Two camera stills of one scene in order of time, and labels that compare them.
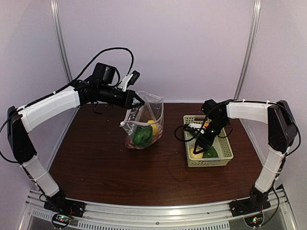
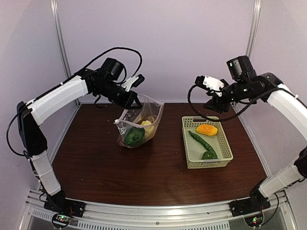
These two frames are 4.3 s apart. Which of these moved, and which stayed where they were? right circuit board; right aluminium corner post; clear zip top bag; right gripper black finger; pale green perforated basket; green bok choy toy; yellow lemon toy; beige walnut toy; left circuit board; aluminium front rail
Moved: right gripper black finger; green bok choy toy; clear zip top bag; yellow lemon toy; beige walnut toy
Stayed: right circuit board; aluminium front rail; right aluminium corner post; pale green perforated basket; left circuit board
